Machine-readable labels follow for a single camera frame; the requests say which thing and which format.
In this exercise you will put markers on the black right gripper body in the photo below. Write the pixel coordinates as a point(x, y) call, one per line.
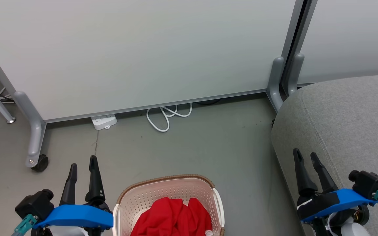
point(317, 203)

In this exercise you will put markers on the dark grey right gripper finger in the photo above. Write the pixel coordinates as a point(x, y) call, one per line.
point(304, 177)
point(325, 178)

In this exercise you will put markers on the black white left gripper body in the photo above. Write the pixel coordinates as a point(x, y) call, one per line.
point(67, 232)

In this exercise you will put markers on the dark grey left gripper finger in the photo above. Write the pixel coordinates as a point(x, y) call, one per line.
point(69, 186)
point(94, 183)

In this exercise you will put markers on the red shorts with white stripe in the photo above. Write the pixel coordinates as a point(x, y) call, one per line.
point(172, 219)

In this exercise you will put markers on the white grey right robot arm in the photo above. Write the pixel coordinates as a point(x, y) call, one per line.
point(349, 227)

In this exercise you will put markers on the grey fabric sofa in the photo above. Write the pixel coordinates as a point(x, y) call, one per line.
point(340, 124)

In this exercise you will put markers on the black caster wheel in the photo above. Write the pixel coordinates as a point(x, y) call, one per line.
point(42, 163)

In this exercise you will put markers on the white power strip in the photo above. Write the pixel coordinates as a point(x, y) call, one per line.
point(103, 122)

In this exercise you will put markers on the grey partition foot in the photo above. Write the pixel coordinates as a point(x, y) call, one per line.
point(276, 75)
point(295, 72)
point(36, 131)

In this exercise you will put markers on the beige plastic laundry basket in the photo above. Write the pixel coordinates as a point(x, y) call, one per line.
point(162, 191)

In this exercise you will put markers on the white partition panel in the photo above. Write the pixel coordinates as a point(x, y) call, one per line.
point(143, 49)
point(356, 32)

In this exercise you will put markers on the blue left camera mount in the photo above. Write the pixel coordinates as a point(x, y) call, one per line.
point(77, 216)

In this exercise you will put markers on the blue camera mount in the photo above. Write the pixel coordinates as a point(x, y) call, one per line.
point(77, 216)
point(349, 198)

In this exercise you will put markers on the blue right camera mount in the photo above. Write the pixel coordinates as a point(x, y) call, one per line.
point(349, 198)

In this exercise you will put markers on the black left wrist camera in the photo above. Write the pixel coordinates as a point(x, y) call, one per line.
point(34, 205)

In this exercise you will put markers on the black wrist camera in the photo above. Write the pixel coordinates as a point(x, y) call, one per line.
point(369, 183)
point(34, 205)

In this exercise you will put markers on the teal left camera plug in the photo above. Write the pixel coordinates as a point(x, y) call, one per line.
point(25, 224)

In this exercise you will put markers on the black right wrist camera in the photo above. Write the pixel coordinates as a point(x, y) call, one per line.
point(369, 183)

